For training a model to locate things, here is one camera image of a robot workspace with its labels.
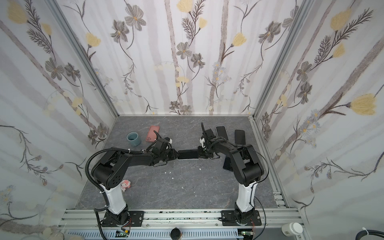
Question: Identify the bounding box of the white round cap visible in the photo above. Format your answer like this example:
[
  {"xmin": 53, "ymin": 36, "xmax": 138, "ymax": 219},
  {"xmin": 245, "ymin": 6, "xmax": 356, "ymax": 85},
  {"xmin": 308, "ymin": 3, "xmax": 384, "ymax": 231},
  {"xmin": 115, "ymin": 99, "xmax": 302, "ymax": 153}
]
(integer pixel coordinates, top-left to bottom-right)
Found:
[{"xmin": 281, "ymin": 222, "xmax": 304, "ymax": 237}]

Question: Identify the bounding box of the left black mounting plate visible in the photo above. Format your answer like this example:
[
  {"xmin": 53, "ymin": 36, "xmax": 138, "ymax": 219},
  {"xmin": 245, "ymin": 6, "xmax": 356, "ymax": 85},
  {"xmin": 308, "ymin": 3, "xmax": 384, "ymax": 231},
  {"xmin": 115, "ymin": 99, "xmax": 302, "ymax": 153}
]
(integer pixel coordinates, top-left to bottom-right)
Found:
[{"xmin": 101, "ymin": 210, "xmax": 144, "ymax": 227}]

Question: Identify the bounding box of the black knob on rail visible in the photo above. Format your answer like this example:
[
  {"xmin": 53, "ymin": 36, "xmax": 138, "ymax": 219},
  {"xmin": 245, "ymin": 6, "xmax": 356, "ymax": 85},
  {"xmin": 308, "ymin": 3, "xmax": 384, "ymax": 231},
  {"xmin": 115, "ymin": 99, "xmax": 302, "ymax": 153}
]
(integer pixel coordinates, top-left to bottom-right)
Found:
[{"xmin": 170, "ymin": 228, "xmax": 182, "ymax": 240}]

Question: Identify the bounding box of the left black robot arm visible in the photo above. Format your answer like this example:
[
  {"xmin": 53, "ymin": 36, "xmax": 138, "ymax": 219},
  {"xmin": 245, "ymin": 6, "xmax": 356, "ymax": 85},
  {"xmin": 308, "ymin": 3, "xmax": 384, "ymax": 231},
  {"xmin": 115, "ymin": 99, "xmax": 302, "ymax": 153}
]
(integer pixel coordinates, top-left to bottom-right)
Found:
[{"xmin": 85, "ymin": 132, "xmax": 180, "ymax": 228}]

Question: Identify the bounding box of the black mounting plate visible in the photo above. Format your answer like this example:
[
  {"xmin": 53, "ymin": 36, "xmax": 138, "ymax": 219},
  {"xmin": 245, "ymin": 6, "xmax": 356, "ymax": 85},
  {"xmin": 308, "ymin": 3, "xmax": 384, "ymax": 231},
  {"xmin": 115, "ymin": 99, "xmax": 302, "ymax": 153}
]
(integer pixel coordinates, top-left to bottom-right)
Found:
[
  {"xmin": 219, "ymin": 210, "xmax": 262, "ymax": 227},
  {"xmin": 101, "ymin": 210, "xmax": 144, "ymax": 227}
]

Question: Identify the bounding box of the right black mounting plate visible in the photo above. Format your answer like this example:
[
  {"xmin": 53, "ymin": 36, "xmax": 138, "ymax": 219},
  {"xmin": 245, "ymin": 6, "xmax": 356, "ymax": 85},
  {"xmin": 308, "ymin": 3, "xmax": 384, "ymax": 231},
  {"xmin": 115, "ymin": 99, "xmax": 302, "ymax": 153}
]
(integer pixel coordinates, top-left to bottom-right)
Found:
[{"xmin": 219, "ymin": 210, "xmax": 262, "ymax": 227}]

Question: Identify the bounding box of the teal ceramic cup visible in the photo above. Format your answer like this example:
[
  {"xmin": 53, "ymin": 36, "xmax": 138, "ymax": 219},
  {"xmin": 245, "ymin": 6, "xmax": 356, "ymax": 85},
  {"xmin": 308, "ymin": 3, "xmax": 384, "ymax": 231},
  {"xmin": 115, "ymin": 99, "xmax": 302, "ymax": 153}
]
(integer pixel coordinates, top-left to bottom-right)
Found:
[{"xmin": 127, "ymin": 132, "xmax": 141, "ymax": 147}]

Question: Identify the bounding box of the black cable bottom right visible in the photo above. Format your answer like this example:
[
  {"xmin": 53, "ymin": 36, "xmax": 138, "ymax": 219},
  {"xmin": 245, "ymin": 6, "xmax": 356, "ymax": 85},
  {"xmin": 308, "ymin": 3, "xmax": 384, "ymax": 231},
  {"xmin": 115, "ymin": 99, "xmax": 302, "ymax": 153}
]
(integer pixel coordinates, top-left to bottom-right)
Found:
[{"xmin": 355, "ymin": 227, "xmax": 384, "ymax": 240}]

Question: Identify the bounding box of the small pink figurine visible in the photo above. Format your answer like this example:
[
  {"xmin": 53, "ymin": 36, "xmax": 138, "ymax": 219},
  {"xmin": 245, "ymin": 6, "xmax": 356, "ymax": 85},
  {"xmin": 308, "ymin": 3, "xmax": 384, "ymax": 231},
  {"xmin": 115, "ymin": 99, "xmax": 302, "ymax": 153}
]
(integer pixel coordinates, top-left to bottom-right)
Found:
[{"xmin": 121, "ymin": 180, "xmax": 131, "ymax": 192}]

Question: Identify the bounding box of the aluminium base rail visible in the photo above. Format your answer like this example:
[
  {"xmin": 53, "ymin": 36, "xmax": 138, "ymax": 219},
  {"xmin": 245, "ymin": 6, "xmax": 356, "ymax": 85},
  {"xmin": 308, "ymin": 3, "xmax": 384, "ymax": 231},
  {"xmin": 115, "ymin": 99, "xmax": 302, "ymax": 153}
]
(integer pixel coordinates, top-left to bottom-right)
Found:
[{"xmin": 56, "ymin": 208, "xmax": 310, "ymax": 240}]

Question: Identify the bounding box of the black phone case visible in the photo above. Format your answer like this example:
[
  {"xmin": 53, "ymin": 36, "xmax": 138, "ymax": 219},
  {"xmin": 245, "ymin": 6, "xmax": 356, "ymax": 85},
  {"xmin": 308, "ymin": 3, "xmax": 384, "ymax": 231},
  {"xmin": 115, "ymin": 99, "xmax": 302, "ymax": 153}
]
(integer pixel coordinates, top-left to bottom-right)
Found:
[{"xmin": 235, "ymin": 130, "xmax": 246, "ymax": 145}]

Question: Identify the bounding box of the black phone blue edge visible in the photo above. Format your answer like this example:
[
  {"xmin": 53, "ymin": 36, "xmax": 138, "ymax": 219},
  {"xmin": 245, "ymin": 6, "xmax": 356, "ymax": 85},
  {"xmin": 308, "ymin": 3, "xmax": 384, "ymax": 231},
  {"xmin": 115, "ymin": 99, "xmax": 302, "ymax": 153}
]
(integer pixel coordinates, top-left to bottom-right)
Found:
[{"xmin": 223, "ymin": 157, "xmax": 233, "ymax": 172}]

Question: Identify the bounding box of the pink phone case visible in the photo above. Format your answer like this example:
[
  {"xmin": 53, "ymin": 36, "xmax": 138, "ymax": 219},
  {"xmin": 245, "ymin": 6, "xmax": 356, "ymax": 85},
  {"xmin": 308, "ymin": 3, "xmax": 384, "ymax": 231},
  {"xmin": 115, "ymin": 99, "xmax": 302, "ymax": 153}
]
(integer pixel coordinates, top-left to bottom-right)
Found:
[{"xmin": 146, "ymin": 126, "xmax": 160, "ymax": 143}]

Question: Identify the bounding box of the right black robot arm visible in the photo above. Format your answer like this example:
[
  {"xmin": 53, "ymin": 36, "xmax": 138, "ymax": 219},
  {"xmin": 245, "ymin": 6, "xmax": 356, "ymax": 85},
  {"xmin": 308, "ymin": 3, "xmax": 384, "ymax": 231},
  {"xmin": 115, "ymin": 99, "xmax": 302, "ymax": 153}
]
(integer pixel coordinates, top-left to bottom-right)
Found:
[{"xmin": 199, "ymin": 124, "xmax": 265, "ymax": 226}]

